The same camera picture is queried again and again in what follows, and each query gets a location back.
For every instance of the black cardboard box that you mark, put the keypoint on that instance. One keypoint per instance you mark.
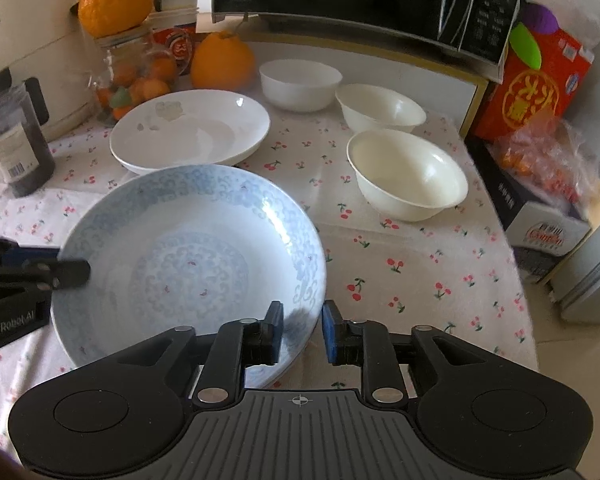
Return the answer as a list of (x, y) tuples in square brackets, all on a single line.
[(510, 200)]

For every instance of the blue patterned plate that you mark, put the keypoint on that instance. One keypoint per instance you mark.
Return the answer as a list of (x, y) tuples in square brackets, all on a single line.
[(190, 240)]

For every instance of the red cardboard box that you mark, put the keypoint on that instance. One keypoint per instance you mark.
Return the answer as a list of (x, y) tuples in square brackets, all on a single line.
[(530, 90)]

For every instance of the green rounded object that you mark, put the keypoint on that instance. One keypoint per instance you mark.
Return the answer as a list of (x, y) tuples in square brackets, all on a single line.
[(522, 45)]

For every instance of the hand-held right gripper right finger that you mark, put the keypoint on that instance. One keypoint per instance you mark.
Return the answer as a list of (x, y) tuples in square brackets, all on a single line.
[(331, 335)]

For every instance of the white plate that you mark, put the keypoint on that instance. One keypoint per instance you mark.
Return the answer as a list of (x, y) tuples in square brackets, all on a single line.
[(205, 130)]

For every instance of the plastic bag of small oranges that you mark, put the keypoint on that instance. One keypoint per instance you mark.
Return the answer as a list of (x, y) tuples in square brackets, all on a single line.
[(550, 165)]

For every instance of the clear glass jar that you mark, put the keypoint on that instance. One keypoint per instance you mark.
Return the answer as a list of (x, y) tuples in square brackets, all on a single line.
[(105, 55)]

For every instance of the white kitchen appliance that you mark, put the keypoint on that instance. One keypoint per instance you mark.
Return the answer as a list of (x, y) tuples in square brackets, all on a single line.
[(30, 50)]

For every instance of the pile of small mandarins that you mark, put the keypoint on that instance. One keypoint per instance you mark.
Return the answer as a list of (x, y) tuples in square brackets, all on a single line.
[(145, 90)]

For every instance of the white bowl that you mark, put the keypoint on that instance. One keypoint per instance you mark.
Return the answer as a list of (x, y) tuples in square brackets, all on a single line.
[(300, 80)]

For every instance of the dark jar with label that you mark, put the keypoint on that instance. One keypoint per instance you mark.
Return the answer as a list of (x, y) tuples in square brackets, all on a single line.
[(15, 145)]

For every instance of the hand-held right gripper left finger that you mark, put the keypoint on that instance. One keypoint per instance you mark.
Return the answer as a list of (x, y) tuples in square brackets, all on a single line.
[(275, 330)]

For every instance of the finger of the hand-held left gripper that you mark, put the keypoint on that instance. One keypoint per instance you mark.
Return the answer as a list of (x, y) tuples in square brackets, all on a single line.
[(72, 273), (32, 255)]

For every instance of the floral cherry print tablecloth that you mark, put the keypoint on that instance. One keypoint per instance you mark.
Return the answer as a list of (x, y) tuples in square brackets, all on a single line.
[(380, 260)]

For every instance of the purple rounded object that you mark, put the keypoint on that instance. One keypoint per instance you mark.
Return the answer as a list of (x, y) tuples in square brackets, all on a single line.
[(540, 19)]

